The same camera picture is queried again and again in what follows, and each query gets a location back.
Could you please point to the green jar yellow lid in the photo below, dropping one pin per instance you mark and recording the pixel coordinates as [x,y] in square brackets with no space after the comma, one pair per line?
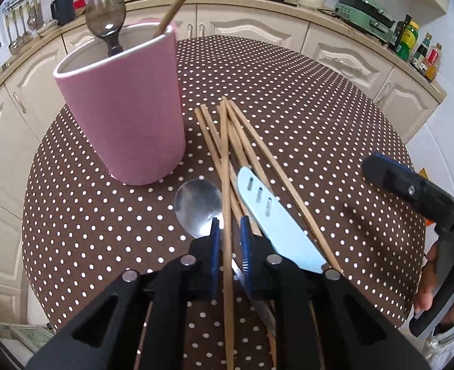
[410,42]

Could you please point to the green electric grill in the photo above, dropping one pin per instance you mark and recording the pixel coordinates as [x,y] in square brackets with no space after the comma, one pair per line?
[361,13]

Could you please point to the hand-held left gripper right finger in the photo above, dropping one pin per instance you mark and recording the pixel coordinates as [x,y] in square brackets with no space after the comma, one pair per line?
[246,256]

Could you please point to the red container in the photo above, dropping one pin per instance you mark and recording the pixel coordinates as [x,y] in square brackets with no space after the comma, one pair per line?
[79,4]

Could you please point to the light blue knife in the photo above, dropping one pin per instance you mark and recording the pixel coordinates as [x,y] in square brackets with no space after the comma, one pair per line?
[280,231]

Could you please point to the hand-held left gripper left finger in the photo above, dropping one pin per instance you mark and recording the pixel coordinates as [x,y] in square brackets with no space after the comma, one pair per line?
[213,266]

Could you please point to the metal spoon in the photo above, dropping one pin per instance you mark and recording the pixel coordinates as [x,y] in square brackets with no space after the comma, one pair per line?
[198,208]

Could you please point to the cream kitchen cabinets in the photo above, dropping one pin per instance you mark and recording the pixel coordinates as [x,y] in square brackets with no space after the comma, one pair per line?
[250,23]

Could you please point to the green patterned box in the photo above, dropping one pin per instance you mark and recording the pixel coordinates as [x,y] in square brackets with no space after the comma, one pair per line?
[30,337]

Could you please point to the orange bottle red cap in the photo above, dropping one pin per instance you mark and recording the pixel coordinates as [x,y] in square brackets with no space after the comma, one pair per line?
[434,65]

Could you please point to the rack of hanging ladles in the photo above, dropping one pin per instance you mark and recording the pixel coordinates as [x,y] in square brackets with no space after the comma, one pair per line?
[22,23]

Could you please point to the dark oil bottle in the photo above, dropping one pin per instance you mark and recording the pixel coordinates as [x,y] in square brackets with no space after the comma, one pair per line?
[401,32]

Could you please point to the dark grey spork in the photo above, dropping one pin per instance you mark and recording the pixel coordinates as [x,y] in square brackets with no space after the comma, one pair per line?
[105,15]

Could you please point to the dark sauce bottle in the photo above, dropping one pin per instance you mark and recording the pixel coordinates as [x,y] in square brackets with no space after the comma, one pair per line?
[422,52]

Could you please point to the black toaster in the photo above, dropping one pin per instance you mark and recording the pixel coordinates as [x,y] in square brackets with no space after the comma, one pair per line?
[63,7]

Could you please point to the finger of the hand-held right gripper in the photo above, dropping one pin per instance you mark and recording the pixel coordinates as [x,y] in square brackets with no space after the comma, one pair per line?
[400,187]

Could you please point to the pink utensil holder cup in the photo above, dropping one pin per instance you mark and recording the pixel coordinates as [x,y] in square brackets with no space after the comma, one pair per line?
[126,123]

